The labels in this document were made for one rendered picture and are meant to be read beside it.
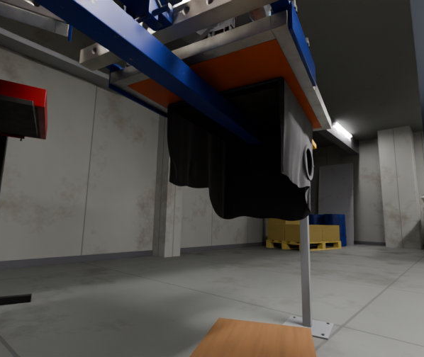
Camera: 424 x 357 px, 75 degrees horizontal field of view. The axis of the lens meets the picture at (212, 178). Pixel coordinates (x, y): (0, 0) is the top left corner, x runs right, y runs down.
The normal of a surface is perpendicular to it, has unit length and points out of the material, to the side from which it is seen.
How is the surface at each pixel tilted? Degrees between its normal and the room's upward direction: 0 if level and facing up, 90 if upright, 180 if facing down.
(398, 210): 90
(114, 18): 90
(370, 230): 90
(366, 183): 90
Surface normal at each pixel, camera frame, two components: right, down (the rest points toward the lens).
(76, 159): 0.75, -0.09
